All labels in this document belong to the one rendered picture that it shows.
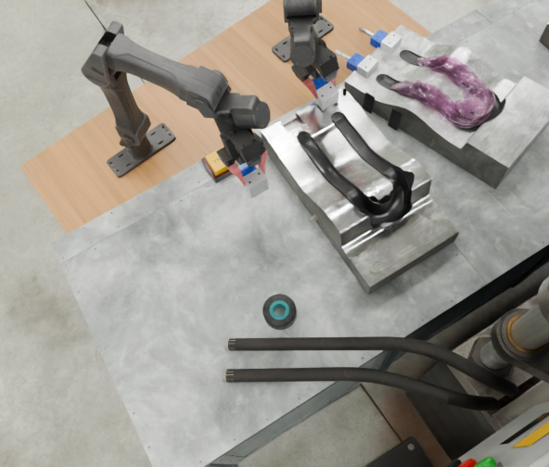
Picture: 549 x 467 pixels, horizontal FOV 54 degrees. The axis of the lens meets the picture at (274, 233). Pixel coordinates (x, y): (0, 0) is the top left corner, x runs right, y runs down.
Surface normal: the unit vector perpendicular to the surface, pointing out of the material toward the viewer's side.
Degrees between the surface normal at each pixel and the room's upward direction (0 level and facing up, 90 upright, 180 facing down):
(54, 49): 0
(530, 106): 0
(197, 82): 15
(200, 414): 0
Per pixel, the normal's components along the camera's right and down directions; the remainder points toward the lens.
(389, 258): -0.08, -0.40
